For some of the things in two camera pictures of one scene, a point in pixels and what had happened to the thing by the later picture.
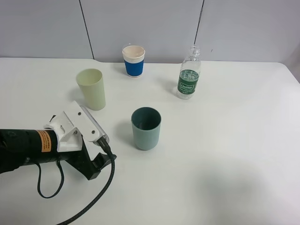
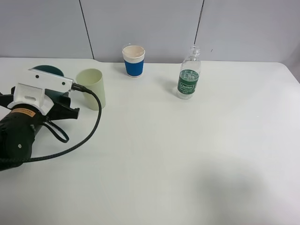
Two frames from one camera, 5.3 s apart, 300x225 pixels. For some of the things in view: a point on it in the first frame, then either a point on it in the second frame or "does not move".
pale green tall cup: x=92 y=82 does not move
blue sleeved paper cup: x=134 y=57 does not move
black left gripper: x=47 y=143 → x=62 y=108
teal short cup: x=146 y=122 → x=50 y=69
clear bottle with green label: x=189 y=74 does not move
